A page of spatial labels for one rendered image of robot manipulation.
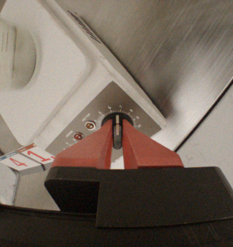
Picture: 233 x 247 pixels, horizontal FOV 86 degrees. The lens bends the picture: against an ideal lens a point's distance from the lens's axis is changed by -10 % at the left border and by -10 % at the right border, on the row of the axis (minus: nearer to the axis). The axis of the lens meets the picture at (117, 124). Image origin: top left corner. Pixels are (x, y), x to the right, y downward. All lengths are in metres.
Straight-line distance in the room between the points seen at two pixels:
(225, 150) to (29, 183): 0.39
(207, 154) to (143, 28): 0.17
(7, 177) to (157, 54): 0.43
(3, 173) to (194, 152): 0.43
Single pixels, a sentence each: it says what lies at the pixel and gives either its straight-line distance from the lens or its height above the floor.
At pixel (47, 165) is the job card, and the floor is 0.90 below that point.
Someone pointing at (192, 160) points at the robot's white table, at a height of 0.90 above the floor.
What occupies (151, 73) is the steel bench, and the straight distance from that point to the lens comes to 0.18.
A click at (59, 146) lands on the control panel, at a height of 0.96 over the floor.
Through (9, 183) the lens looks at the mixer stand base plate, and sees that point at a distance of 0.45.
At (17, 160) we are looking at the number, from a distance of 0.33.
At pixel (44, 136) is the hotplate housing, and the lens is 0.17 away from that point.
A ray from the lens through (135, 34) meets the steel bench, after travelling 0.19.
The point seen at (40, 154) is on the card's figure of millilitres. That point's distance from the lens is 0.27.
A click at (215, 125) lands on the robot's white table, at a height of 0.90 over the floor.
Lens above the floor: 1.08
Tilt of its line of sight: 66 degrees down
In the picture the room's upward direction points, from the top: 124 degrees counter-clockwise
